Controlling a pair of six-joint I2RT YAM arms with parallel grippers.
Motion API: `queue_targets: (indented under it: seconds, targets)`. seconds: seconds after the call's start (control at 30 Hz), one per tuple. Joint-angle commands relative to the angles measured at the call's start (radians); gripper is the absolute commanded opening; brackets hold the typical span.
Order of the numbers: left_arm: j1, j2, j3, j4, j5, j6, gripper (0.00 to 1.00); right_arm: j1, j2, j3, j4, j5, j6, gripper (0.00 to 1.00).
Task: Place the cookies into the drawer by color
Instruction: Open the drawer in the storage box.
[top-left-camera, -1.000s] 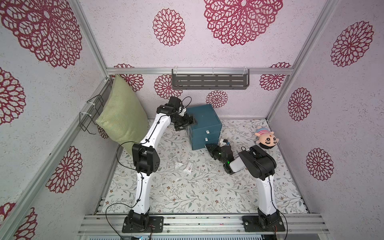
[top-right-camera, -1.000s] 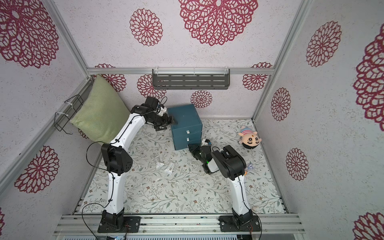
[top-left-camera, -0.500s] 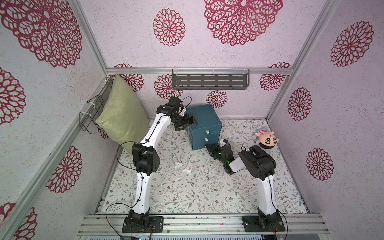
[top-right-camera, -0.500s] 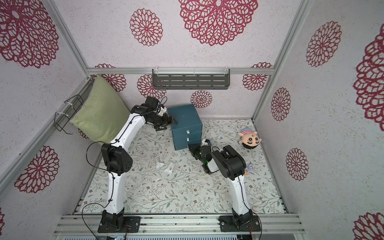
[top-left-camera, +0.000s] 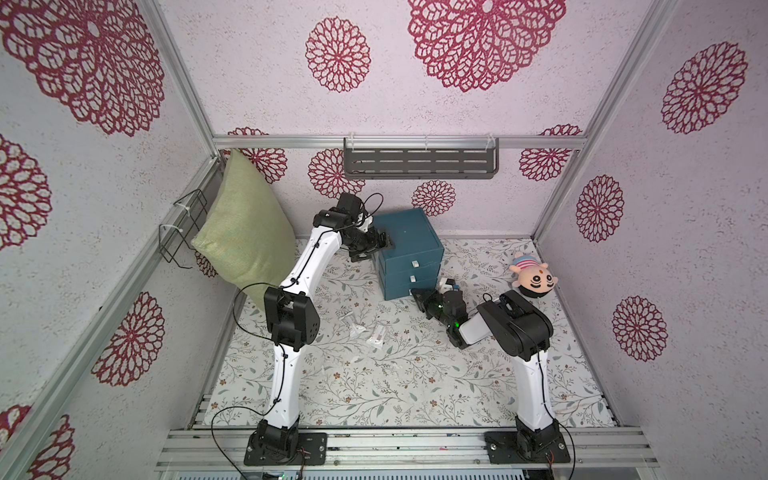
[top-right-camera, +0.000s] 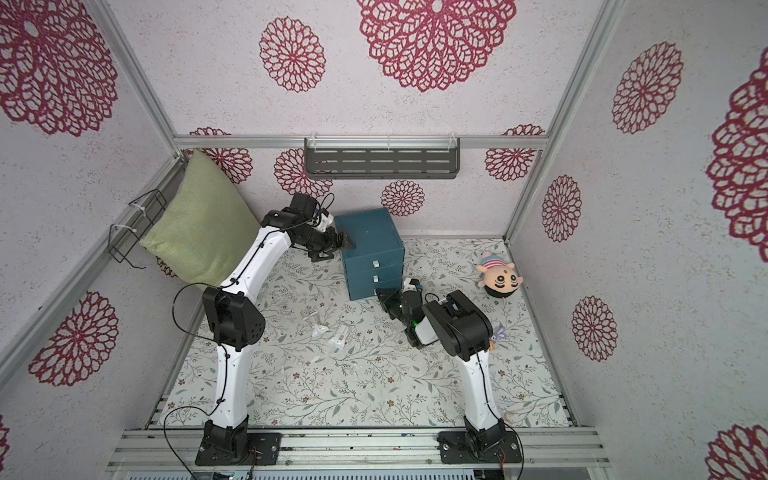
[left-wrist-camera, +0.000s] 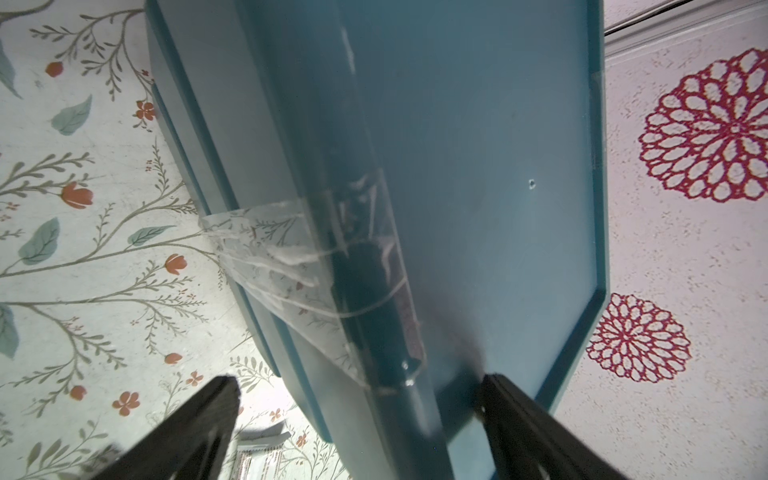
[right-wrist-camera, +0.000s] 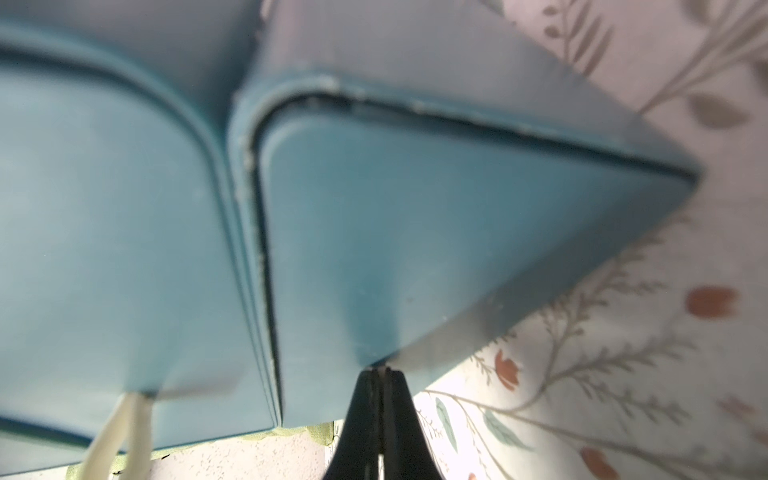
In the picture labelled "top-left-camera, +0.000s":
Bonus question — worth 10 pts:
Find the teal drawer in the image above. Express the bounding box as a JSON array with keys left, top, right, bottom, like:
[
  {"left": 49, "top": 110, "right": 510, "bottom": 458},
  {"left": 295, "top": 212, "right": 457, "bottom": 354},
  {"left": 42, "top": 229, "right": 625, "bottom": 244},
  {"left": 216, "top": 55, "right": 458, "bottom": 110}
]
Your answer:
[
  {"left": 381, "top": 266, "right": 440, "bottom": 289},
  {"left": 379, "top": 250, "right": 443, "bottom": 274},
  {"left": 381, "top": 281, "right": 436, "bottom": 301}
]

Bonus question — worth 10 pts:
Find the teal bottom drawer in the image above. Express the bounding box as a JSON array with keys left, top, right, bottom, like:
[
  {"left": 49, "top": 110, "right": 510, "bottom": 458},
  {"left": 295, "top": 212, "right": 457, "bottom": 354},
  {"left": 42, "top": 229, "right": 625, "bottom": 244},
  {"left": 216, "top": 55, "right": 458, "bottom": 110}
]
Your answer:
[{"left": 381, "top": 281, "right": 436, "bottom": 301}]

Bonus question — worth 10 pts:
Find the teal drawer cabinet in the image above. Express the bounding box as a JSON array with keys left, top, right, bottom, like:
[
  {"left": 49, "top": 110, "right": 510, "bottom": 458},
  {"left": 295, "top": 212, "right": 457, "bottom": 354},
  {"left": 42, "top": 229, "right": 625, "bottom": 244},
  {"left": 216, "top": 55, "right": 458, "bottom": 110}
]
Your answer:
[{"left": 373, "top": 208, "right": 444, "bottom": 290}]

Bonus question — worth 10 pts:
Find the white cookie packet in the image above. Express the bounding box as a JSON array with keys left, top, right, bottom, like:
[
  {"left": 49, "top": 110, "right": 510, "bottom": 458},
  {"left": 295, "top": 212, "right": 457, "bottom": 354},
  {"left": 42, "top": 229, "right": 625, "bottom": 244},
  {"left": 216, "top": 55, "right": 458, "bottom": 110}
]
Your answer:
[
  {"left": 366, "top": 325, "right": 387, "bottom": 349},
  {"left": 349, "top": 323, "right": 367, "bottom": 339}
]

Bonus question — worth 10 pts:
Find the teal top drawer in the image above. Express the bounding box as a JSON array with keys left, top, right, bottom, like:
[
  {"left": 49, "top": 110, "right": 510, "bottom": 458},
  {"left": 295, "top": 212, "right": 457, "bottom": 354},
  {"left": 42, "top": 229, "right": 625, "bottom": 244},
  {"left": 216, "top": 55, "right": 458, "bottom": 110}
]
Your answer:
[{"left": 379, "top": 250, "right": 443, "bottom": 274}]

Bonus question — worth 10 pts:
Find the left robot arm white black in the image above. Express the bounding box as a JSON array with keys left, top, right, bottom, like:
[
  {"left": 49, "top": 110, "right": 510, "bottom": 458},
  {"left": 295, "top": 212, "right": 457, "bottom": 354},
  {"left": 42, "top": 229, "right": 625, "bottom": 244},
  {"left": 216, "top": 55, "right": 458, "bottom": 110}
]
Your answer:
[{"left": 244, "top": 192, "right": 389, "bottom": 466}]

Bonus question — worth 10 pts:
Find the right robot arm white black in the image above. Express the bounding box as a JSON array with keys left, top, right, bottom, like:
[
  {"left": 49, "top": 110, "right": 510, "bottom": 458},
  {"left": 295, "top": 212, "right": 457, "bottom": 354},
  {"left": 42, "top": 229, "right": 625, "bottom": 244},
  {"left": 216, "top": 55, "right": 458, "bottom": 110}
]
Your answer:
[{"left": 411, "top": 289, "right": 576, "bottom": 467}]

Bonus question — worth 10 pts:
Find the cartoon boy plush head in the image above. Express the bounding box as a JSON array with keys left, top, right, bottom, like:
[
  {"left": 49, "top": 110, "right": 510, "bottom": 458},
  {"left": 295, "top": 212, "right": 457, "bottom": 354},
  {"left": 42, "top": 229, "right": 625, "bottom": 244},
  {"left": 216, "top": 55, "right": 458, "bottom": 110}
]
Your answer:
[{"left": 509, "top": 253, "right": 558, "bottom": 298}]

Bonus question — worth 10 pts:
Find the green pillow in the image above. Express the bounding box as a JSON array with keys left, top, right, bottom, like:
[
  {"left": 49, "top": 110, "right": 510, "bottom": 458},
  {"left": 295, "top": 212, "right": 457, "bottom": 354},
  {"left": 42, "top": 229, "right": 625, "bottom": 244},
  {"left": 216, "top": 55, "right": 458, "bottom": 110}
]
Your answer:
[{"left": 192, "top": 149, "right": 296, "bottom": 309}]

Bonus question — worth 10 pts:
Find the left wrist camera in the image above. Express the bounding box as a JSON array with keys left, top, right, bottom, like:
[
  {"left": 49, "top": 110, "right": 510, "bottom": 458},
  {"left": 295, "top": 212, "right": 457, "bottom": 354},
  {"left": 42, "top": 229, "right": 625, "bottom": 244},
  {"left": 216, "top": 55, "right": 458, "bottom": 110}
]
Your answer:
[{"left": 336, "top": 192, "right": 373, "bottom": 232}]

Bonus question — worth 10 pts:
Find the grey wall shelf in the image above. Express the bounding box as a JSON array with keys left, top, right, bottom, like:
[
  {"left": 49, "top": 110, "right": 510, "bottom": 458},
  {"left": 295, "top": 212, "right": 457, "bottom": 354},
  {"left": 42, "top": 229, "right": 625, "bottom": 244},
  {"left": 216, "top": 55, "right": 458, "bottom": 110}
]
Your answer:
[{"left": 342, "top": 138, "right": 499, "bottom": 180}]

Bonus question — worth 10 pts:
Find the black wire wall rack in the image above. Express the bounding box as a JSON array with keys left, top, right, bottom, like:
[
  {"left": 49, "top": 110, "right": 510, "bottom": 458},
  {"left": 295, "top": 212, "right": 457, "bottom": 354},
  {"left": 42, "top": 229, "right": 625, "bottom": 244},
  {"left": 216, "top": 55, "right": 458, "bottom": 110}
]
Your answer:
[{"left": 157, "top": 188, "right": 208, "bottom": 270}]

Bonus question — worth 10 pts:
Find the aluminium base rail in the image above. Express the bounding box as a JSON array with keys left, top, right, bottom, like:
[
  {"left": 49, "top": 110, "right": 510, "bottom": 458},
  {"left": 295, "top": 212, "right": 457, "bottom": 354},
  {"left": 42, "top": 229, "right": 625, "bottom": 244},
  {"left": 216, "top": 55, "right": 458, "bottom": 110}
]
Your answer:
[{"left": 154, "top": 427, "right": 659, "bottom": 473}]

